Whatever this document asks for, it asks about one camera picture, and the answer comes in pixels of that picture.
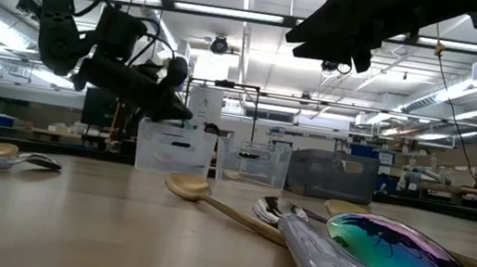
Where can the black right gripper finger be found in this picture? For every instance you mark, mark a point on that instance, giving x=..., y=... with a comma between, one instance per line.
x=333, y=56
x=324, y=24

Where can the gold spoon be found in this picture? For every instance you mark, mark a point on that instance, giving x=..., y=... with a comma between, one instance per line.
x=345, y=208
x=232, y=175

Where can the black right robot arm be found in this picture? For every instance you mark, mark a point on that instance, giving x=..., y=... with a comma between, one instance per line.
x=461, y=10

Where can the black monitor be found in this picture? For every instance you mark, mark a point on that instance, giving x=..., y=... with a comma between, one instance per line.
x=99, y=109

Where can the clear plastic bin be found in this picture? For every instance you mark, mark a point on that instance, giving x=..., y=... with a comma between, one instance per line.
x=174, y=157
x=252, y=166

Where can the person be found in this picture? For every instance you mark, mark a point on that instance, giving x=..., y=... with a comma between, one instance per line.
x=212, y=128

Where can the blue box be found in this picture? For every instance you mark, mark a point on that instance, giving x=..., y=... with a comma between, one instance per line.
x=364, y=152

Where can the grey plastic bin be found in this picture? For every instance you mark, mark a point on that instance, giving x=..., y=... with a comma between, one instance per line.
x=330, y=177

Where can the black hanging camera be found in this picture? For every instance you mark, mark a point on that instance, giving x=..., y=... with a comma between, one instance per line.
x=330, y=65

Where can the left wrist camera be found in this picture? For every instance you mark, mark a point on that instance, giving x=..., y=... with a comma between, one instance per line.
x=177, y=73

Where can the round black ceiling camera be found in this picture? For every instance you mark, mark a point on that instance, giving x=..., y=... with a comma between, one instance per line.
x=219, y=45

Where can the black overhead frame bar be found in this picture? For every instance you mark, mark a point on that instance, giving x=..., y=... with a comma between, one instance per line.
x=236, y=18

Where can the black table frame rail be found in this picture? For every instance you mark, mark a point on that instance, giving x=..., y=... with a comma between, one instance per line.
x=31, y=145

